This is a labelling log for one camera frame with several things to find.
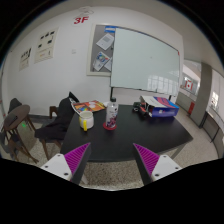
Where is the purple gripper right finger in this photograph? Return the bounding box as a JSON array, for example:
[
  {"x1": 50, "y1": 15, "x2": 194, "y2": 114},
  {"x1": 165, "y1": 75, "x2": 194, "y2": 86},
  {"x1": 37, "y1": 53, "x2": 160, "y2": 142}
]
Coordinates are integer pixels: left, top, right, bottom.
[{"x1": 133, "y1": 143, "x2": 181, "y2": 185}]

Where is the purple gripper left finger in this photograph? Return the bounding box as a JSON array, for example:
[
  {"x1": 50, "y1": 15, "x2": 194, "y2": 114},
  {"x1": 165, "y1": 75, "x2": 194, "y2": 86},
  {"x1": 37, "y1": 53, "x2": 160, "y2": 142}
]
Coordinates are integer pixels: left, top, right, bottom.
[{"x1": 42, "y1": 143, "x2": 91, "y2": 184}]

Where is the black round table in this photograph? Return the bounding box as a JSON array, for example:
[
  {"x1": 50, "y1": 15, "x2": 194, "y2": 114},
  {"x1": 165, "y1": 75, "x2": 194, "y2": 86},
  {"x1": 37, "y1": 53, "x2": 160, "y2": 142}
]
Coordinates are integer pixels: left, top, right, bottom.
[{"x1": 61, "y1": 105, "x2": 193, "y2": 162}]

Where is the wooden chair with black coat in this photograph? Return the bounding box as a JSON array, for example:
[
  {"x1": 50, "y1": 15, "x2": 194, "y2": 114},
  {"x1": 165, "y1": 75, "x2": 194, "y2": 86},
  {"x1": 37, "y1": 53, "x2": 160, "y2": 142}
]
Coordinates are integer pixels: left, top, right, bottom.
[{"x1": 35, "y1": 92, "x2": 79, "y2": 158}]

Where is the red round coaster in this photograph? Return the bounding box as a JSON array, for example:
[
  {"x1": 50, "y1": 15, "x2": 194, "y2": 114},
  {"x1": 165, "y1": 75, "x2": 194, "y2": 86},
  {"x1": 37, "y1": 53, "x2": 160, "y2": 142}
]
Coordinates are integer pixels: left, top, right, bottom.
[{"x1": 103, "y1": 122, "x2": 117, "y2": 131}]

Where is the black red device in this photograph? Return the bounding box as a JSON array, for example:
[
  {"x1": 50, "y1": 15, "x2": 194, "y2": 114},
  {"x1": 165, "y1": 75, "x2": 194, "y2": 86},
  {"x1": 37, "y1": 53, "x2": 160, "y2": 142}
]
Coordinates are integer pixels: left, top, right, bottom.
[{"x1": 133, "y1": 102, "x2": 148, "y2": 117}]

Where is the blue cardboard box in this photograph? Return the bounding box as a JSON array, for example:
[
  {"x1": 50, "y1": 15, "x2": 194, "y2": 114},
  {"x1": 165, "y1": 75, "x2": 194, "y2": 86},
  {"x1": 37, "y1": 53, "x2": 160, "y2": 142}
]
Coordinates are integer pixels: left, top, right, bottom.
[{"x1": 140, "y1": 96, "x2": 179, "y2": 117}]

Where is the colourful book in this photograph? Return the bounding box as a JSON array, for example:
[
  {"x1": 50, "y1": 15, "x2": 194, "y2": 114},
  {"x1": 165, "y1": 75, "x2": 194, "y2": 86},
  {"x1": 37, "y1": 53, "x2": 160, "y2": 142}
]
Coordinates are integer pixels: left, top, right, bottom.
[{"x1": 72, "y1": 100, "x2": 105, "y2": 114}]

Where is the small round wooden table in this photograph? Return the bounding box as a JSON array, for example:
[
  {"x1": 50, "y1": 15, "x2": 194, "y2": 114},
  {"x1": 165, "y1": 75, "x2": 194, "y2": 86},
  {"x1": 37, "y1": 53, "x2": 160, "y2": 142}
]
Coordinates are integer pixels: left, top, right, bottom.
[{"x1": 3, "y1": 105, "x2": 38, "y2": 163}]

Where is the red fire extinguisher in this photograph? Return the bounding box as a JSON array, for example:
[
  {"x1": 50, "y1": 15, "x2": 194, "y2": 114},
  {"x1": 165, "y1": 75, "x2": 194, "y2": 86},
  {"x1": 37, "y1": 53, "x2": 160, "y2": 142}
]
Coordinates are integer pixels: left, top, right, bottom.
[{"x1": 188, "y1": 101, "x2": 195, "y2": 115}]

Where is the large white whiteboard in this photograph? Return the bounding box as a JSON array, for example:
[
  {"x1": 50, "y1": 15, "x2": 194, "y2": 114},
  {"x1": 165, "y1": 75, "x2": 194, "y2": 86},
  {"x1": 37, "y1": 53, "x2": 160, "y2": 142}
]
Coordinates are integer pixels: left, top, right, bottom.
[{"x1": 111, "y1": 28, "x2": 180, "y2": 96}]

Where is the grey pin notice board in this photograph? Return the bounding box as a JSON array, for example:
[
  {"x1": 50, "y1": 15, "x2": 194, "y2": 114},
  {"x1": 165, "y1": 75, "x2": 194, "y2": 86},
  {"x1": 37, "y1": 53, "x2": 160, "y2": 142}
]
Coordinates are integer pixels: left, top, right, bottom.
[{"x1": 87, "y1": 24, "x2": 116, "y2": 76}]

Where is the white mug yellow handle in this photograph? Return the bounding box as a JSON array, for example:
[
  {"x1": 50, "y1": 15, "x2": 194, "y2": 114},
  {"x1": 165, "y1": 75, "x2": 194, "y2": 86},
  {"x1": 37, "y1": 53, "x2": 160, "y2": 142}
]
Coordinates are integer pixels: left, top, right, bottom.
[{"x1": 79, "y1": 111, "x2": 94, "y2": 131}]

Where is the white wall poster small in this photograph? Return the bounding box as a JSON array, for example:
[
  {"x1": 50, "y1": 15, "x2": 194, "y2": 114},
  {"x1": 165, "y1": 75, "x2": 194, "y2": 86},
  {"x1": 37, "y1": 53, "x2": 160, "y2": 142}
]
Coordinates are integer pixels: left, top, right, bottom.
[{"x1": 19, "y1": 48, "x2": 32, "y2": 70}]

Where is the white wall poster large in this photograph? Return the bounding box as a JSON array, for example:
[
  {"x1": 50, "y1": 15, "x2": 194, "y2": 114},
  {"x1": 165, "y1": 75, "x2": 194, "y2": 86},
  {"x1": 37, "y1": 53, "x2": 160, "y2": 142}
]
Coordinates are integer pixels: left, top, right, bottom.
[{"x1": 34, "y1": 28, "x2": 58, "y2": 63}]

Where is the red 3F wall sign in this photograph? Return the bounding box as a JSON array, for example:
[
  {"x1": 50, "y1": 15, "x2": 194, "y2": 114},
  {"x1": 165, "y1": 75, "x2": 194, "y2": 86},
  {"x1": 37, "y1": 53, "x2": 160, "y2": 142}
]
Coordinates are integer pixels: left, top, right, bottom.
[{"x1": 73, "y1": 16, "x2": 89, "y2": 25}]

